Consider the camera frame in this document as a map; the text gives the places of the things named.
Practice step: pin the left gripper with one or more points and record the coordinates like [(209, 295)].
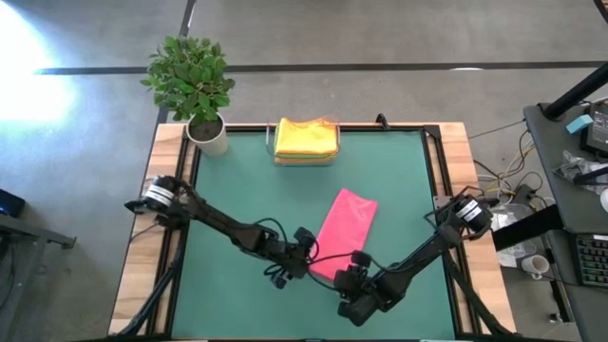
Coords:
[(294, 254)]

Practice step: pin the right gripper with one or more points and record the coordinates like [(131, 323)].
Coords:
[(361, 290)]

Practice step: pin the pink microfiber towel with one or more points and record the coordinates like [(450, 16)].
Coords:
[(347, 223)]

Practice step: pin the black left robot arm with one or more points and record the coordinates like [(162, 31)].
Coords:
[(218, 221)]

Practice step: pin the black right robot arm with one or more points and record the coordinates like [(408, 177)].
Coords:
[(427, 252)]

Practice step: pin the green table mat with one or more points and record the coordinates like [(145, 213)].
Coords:
[(261, 190)]

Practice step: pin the clear plastic bin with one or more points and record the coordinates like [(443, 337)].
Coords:
[(268, 142)]

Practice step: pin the beige plant pot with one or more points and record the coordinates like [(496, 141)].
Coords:
[(214, 145)]

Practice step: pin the white paper sheet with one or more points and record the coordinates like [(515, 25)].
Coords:
[(510, 256)]

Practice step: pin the small black clamp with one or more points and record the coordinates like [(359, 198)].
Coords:
[(382, 121)]

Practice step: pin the white mug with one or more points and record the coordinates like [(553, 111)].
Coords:
[(536, 266)]

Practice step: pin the black desk foot bar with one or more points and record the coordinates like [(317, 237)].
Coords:
[(527, 228)]

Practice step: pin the green leafy plant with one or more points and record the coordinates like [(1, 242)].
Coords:
[(190, 78)]

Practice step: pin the backlit black keyboard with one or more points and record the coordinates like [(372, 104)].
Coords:
[(594, 261)]

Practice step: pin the dark grey desk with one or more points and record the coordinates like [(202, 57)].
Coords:
[(546, 142)]

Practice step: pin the clear plastic bag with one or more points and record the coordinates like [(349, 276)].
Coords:
[(577, 164)]

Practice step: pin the light blue block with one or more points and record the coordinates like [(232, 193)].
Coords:
[(579, 124)]

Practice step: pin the black slanted pole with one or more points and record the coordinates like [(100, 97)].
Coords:
[(575, 92)]

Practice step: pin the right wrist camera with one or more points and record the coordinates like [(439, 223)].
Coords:
[(361, 259)]

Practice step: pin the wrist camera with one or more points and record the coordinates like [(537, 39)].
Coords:
[(278, 281), (361, 259)]

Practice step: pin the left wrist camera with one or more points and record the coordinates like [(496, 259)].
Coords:
[(278, 281)]

